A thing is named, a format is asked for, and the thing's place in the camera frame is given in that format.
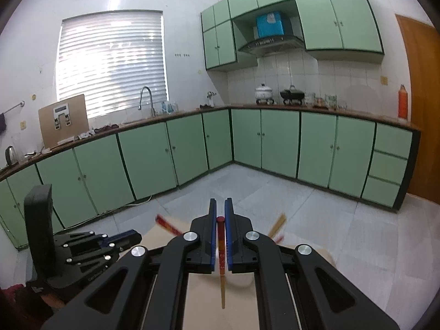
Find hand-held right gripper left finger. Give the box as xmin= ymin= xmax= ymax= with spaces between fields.
xmin=41 ymin=197 xmax=219 ymax=330

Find person's left forearm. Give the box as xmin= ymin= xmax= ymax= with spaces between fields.
xmin=0 ymin=284 xmax=66 ymax=330

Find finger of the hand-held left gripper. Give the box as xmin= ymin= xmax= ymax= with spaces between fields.
xmin=64 ymin=231 xmax=142 ymax=249
xmin=66 ymin=247 xmax=124 ymax=269

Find brown wooden door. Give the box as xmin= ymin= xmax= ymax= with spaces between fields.
xmin=395 ymin=14 xmax=440 ymax=203

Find silver electric kettle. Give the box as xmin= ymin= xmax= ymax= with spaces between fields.
xmin=4 ymin=145 xmax=19 ymax=167

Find gas stove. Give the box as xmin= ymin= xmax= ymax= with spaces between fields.
xmin=256 ymin=98 xmax=305 ymax=106

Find dish cloths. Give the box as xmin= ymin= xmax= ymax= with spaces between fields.
xmin=79 ymin=124 xmax=119 ymax=140

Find silver kitchen faucet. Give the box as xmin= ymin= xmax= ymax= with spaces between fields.
xmin=138 ymin=86 xmax=156 ymax=117

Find black range hood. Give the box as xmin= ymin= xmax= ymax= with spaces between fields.
xmin=238 ymin=35 xmax=306 ymax=56

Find green wall cabinets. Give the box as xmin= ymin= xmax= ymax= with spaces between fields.
xmin=200 ymin=0 xmax=385 ymax=73

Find orange thermos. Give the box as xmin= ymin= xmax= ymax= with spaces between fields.
xmin=398 ymin=83 xmax=408 ymax=120

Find brown kitchen countertop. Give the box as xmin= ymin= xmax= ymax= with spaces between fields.
xmin=0 ymin=106 xmax=422 ymax=181

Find metal towel rail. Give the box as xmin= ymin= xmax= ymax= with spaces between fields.
xmin=0 ymin=100 xmax=25 ymax=115

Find white window blinds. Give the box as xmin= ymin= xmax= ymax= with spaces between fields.
xmin=56 ymin=10 xmax=170 ymax=119

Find blue wrapped hood chimney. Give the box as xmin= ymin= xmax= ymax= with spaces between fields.
xmin=255 ymin=12 xmax=286 ymax=38

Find green cabinet drawer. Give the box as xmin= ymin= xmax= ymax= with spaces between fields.
xmin=373 ymin=123 xmax=413 ymax=160
xmin=361 ymin=176 xmax=403 ymax=208
xmin=368 ymin=151 xmax=409 ymax=184

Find green base cabinets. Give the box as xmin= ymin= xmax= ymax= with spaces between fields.
xmin=0 ymin=108 xmax=422 ymax=248

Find black wok with lid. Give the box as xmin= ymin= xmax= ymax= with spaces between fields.
xmin=279 ymin=84 xmax=306 ymax=101

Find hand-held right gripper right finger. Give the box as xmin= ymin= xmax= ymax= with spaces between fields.
xmin=224 ymin=197 xmax=401 ymax=330

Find white cooking pot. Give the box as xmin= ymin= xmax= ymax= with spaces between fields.
xmin=255 ymin=83 xmax=274 ymax=100

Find red and wooden chopstick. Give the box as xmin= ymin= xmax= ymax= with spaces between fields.
xmin=216 ymin=216 xmax=228 ymax=310
xmin=267 ymin=213 xmax=287 ymax=244
xmin=155 ymin=214 xmax=188 ymax=238

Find cardboard box on counter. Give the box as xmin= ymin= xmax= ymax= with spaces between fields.
xmin=38 ymin=94 xmax=89 ymax=148

